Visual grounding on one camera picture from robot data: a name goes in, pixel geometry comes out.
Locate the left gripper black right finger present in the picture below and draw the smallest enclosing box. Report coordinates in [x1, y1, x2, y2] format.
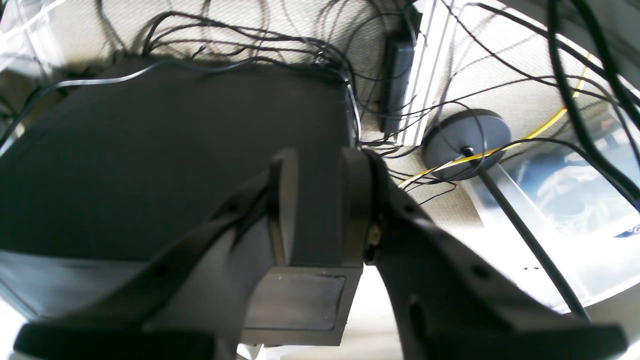
[341, 148, 628, 360]

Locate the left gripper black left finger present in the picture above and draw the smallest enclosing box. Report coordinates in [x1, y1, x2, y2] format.
[14, 148, 298, 360]

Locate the round black stand base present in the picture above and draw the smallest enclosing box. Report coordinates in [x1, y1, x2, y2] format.
[420, 109, 512, 182]

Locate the dark grey computer box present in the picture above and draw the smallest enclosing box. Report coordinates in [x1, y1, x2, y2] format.
[1, 59, 362, 346]

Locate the black power adapter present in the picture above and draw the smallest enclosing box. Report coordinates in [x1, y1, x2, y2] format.
[378, 31, 415, 135]

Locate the aluminium frame rail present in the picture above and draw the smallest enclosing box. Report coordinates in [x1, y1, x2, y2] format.
[396, 0, 460, 146]

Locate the yellow cable on floor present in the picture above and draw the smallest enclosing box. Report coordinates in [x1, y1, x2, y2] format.
[397, 52, 593, 188]

